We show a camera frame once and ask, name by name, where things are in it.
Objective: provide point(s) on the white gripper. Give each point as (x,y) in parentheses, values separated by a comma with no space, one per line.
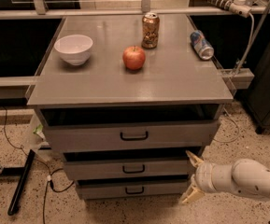
(204,177)

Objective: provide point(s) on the grey drawer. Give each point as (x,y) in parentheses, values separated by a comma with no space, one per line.
(84,129)
(129,163)
(131,187)

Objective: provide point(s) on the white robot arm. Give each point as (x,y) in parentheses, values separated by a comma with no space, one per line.
(244,178)

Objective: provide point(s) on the grey top drawer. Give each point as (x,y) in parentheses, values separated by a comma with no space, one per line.
(84,129)

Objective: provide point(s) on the grey drawer cabinet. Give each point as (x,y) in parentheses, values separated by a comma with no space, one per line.
(172,73)

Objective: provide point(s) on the grey bottom drawer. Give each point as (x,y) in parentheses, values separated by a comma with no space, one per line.
(131,187)

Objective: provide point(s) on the dark cabinet at right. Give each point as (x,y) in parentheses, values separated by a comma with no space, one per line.
(257,96)

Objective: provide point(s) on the blue soda can lying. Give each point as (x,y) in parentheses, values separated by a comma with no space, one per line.
(202,47)

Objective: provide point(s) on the red apple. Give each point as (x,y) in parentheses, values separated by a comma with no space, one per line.
(134,57)

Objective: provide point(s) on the gold soda can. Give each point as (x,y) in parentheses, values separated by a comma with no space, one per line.
(150,27)

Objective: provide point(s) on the plastic bag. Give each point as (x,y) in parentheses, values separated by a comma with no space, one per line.
(34,137)

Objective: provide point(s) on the white ceramic bowl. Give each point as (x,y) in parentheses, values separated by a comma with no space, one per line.
(74,49)

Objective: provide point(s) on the white power strip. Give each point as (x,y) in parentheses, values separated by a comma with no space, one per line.
(233,6)

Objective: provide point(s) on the black floor bar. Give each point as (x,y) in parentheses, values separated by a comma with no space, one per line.
(14,205)

